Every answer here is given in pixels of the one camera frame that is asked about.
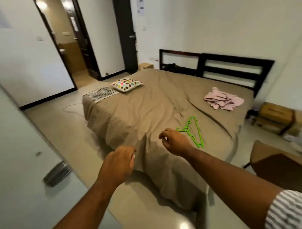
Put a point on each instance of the person's left hand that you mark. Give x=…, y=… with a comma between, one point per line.
x=117, y=165

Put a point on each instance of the person's right hand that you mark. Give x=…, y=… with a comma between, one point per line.
x=177, y=141

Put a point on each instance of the pile of coloured plastic hangers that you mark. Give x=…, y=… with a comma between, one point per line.
x=181, y=128

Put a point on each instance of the pink garment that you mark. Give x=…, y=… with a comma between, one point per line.
x=222, y=100

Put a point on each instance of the white wooden wardrobe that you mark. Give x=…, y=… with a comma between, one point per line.
x=23, y=188

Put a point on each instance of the person's right forearm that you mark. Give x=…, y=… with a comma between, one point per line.
x=231, y=181

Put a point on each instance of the person's left forearm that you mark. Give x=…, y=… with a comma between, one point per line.
x=85, y=210

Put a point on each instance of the bed with taupe sheet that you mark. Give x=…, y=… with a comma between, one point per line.
x=155, y=104

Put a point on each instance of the cardboard boxes left of bed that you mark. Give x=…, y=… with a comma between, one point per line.
x=145, y=66

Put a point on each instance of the person's striped shirt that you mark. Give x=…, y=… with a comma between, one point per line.
x=288, y=212

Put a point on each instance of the black bag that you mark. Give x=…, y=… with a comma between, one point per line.
x=179, y=69

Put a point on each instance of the grey checked towel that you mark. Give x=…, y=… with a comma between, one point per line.
x=101, y=94

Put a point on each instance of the colourful leaf print pillow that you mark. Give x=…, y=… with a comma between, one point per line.
x=126, y=85

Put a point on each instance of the round metal door keyhole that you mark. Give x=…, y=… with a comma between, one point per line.
x=37, y=153

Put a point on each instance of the black slatted headboard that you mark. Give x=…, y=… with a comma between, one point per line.
x=203, y=63

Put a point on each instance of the brown chair with black legs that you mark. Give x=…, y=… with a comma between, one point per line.
x=273, y=165

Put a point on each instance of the cardboard box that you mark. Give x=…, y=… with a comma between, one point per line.
x=297, y=122
x=276, y=113

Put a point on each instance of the black bathroom door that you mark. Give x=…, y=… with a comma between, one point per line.
x=89, y=52

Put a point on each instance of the black room door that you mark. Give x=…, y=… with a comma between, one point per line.
x=123, y=33

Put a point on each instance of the round ceiling lamp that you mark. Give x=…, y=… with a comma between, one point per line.
x=41, y=4

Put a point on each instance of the white wall switch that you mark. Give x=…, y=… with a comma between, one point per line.
x=144, y=28
x=40, y=37

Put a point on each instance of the white paper wall notice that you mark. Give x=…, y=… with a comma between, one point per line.
x=140, y=7

